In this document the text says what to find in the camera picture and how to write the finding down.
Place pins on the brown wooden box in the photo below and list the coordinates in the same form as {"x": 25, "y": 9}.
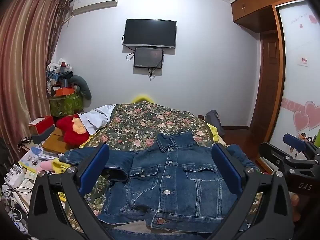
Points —
{"x": 53, "y": 141}

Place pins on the green floral blanket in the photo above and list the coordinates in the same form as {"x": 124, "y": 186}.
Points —
{"x": 150, "y": 122}

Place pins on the wooden bedpost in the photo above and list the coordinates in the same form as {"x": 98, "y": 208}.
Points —
{"x": 201, "y": 117}

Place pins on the pink soft toy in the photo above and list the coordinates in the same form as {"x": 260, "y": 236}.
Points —
{"x": 46, "y": 166}

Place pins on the pile of clutter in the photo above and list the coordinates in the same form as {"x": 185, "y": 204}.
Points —
{"x": 58, "y": 73}

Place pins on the grey-blue bag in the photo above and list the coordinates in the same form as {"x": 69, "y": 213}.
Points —
{"x": 213, "y": 121}

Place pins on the brown wooden door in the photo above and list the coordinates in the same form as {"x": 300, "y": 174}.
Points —
{"x": 267, "y": 85}

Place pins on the wooden overhead cabinet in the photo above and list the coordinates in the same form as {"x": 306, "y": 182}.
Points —
{"x": 255, "y": 3}

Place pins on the red white sticker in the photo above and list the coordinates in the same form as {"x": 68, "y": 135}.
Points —
{"x": 303, "y": 61}

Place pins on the grey neck pillow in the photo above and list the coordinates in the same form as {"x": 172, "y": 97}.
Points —
{"x": 83, "y": 86}

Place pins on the blue denim jacket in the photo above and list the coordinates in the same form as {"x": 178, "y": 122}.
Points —
{"x": 175, "y": 180}

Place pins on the striped red curtain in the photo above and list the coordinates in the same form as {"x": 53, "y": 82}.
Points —
{"x": 22, "y": 67}

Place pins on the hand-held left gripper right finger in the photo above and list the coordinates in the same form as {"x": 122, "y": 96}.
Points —
{"x": 226, "y": 167}

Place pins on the green floral covered cabinet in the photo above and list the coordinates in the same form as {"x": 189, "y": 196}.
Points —
{"x": 65, "y": 105}

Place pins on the red plush toy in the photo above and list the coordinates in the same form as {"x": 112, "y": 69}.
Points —
{"x": 72, "y": 132}

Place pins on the white air conditioner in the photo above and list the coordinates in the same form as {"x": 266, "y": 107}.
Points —
{"x": 95, "y": 2}

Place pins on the white heart-print wardrobe door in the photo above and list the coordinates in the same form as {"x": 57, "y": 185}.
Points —
{"x": 300, "y": 92}

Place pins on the orange box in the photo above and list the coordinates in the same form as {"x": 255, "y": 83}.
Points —
{"x": 65, "y": 91}

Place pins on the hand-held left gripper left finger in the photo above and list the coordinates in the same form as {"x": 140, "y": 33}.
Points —
{"x": 96, "y": 165}

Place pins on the small yellow cloth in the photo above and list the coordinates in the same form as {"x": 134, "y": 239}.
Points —
{"x": 60, "y": 166}

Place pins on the stack of booklets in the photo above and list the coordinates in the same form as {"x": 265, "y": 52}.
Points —
{"x": 35, "y": 157}

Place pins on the yellow fleece blanket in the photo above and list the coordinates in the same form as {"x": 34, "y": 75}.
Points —
{"x": 216, "y": 133}

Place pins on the small black monitor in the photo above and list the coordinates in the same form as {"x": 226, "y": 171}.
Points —
{"x": 148, "y": 57}

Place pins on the white shirt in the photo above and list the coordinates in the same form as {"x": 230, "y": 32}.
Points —
{"x": 97, "y": 116}

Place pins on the white power strip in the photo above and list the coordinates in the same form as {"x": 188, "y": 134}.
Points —
{"x": 13, "y": 176}

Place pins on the person's right hand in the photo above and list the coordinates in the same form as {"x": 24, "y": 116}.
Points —
{"x": 295, "y": 206}

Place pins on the black wall television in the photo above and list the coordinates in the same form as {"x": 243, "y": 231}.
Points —
{"x": 150, "y": 33}

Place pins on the red box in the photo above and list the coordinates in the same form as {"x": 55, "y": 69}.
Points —
{"x": 41, "y": 125}

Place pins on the yellow curved tube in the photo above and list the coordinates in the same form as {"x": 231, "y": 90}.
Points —
{"x": 142, "y": 98}

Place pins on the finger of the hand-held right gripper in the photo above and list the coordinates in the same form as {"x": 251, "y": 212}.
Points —
{"x": 277, "y": 156}
{"x": 296, "y": 142}

